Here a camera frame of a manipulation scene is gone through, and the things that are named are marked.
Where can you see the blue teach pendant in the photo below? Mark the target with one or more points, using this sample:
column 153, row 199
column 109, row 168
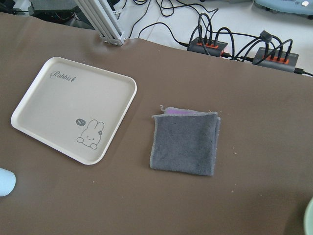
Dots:
column 298, row 7

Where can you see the grey folded cloth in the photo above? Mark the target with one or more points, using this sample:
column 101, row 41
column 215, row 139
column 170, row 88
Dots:
column 185, row 141

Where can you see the aluminium frame post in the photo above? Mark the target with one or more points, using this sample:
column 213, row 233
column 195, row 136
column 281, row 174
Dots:
column 103, row 20

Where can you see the black usb hub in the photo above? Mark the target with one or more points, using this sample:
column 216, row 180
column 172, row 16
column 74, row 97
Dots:
column 274, row 62
column 213, row 50

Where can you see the green ceramic bowl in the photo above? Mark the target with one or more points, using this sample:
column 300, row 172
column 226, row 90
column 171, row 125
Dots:
column 308, row 219

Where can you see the cream rabbit tray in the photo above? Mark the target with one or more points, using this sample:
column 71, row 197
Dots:
column 74, row 108

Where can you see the light blue plastic cup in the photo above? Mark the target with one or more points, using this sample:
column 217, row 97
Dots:
column 7, row 182

